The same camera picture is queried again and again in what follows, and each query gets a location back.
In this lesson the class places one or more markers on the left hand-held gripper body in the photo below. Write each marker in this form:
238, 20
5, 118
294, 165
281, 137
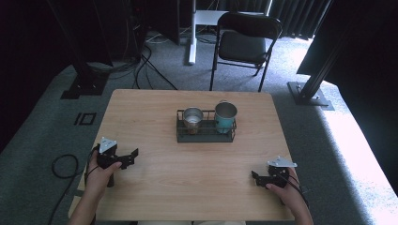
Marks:
108, 159

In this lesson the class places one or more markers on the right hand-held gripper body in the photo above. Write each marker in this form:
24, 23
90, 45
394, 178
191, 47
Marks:
278, 176

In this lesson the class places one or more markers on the teal metal cup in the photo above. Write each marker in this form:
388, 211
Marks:
225, 118

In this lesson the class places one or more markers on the silver metal cup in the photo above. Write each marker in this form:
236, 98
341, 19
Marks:
193, 120

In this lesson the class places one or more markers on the person's right hand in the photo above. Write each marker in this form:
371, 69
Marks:
289, 195

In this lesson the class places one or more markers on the person's left hand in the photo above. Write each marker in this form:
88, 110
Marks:
98, 179

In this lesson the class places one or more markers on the black metal stand with foot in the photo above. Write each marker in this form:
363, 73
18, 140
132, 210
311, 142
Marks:
308, 93

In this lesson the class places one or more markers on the black folding chair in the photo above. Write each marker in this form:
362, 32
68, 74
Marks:
242, 47

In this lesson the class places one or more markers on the dark pleated curtain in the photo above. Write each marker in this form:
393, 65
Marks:
297, 15

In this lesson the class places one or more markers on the black stand with base plate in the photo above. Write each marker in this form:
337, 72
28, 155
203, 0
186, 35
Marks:
86, 82

